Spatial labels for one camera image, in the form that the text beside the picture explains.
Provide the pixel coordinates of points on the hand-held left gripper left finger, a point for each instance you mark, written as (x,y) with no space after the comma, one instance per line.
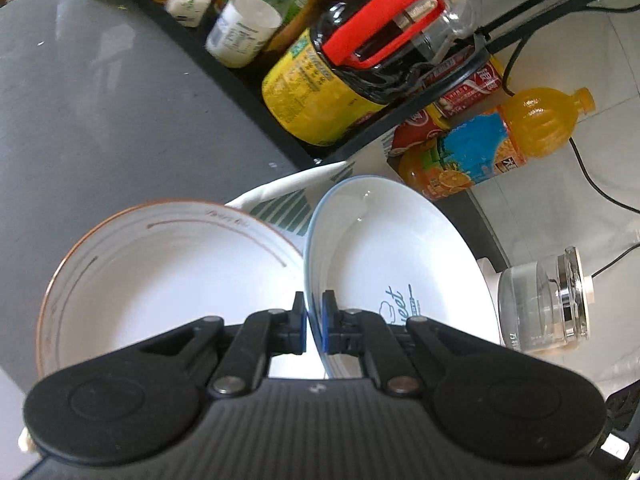
(300,325)

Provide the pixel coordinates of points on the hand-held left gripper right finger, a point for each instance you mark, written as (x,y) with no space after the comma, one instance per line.
(327,325)

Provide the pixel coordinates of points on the blue-rimmed white bowl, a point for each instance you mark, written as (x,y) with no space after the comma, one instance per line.
(400,240)

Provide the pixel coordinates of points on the brown-rimmed white bowl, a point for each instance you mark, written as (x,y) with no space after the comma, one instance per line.
(165,280)

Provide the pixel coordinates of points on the green-patterned white bowl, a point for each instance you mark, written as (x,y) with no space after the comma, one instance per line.
(285,205)

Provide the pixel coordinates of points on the glass electric kettle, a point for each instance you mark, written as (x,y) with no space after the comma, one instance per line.
(542,305)

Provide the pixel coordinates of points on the red drink can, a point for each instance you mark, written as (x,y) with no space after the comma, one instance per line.
(470,85)
(415,127)

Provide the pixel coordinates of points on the yellow labelled dark jar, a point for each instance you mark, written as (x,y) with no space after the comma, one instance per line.
(310,95)

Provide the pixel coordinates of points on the black metal kitchen rack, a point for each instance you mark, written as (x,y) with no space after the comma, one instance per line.
(235,85)

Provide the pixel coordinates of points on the orange juice bottle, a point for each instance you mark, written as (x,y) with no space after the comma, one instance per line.
(500,145)

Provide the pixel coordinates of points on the white labelled pill bottle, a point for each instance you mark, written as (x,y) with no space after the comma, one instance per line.
(245,27)

